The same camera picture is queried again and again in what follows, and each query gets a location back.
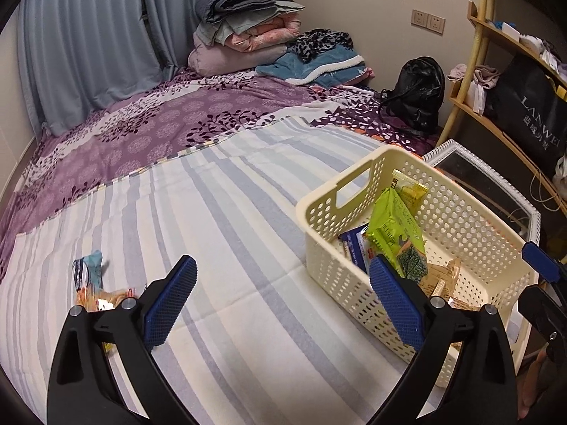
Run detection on purple floral bedsheet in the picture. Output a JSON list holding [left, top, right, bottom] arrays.
[[0, 66, 439, 284]]

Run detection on person's right hand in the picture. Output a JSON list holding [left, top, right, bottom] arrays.
[[519, 349, 549, 422]]

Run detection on pink floral folded quilt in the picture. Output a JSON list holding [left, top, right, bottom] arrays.
[[224, 13, 302, 49]]

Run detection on teal fleece blanket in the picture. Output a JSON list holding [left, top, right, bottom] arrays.
[[256, 46, 366, 89]]

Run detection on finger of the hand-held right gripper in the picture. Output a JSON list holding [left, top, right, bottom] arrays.
[[518, 285, 567, 341], [522, 241, 560, 283]]

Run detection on blue and white snack packet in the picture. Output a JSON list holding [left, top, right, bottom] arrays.
[[339, 225, 377, 275]]

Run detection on white framed glass panel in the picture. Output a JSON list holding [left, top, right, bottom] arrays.
[[421, 138, 542, 249]]

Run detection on teal and orange snack packet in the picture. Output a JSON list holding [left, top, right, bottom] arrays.
[[72, 251, 136, 313]]

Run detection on black shopping bag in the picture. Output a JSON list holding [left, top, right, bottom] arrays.
[[483, 53, 567, 178]]

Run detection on pink cloth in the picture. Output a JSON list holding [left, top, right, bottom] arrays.
[[447, 64, 501, 113]]

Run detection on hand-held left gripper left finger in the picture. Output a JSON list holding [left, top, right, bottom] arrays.
[[46, 254, 198, 425]]

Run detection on leopard print cloth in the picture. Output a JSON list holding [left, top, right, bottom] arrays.
[[288, 29, 355, 63]]

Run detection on white cable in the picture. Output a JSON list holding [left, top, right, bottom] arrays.
[[529, 155, 567, 213]]

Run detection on light green folded blanket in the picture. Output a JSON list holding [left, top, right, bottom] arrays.
[[195, 13, 266, 47]]

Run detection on dark grey folded blanket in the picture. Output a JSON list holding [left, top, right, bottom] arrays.
[[197, 0, 306, 23]]

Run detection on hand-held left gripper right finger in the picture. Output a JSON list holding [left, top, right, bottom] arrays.
[[369, 254, 518, 425]]

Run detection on black backpack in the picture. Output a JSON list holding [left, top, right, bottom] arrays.
[[380, 56, 446, 137]]

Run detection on bamboo shelf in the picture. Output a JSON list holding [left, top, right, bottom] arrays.
[[436, 0, 567, 213]]

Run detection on yellow snack packet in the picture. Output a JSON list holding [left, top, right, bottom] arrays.
[[391, 169, 427, 215]]

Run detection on cream perforated plastic basket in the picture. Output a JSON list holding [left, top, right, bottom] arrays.
[[295, 144, 540, 388]]

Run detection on lime green snack packet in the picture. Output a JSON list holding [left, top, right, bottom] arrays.
[[367, 187, 429, 282]]

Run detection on white cloth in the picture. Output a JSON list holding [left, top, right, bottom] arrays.
[[519, 33, 561, 67]]

